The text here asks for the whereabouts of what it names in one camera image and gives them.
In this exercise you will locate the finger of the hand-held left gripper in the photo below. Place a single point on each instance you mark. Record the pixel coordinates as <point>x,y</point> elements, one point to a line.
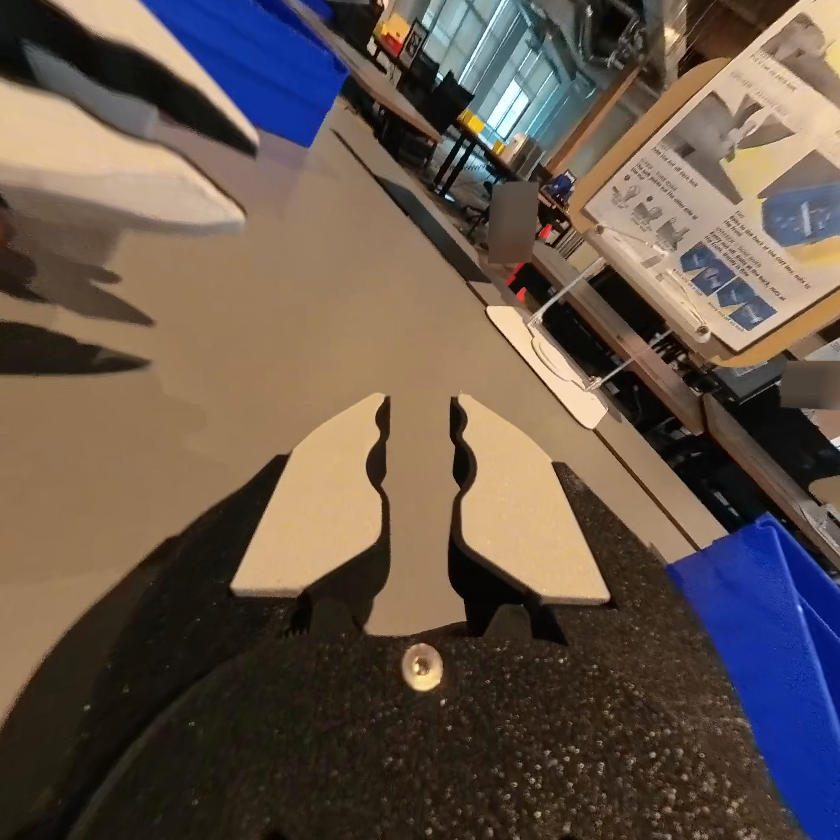
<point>145,53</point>
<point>105,177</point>

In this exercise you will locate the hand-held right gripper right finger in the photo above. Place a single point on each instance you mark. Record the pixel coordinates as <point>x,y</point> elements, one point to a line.
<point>532,512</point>

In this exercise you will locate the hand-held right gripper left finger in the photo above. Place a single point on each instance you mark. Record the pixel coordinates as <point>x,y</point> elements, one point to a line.
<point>315,512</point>

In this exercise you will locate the large blue plastic bin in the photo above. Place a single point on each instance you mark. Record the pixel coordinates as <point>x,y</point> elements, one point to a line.
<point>256,59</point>

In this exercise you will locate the long wooden desk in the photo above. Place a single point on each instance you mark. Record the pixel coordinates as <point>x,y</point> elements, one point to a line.
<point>381,92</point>

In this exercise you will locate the beige chair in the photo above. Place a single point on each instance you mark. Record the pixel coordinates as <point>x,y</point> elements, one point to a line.
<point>513,223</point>

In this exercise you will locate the deep blue plastic crate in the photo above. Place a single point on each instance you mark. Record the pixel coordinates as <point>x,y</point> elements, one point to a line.
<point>775,670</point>

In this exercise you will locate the black desk inset panel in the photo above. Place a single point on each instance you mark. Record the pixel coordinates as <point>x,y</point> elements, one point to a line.
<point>433,223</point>

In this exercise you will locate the black office chair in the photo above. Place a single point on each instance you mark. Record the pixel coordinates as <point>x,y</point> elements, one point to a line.
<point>446,99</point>

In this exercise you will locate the yellow storage bin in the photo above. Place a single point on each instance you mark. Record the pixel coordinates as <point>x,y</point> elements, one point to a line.
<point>470,125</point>

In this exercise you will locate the white base document stand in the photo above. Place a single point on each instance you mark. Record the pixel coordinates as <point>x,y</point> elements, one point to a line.
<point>735,171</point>

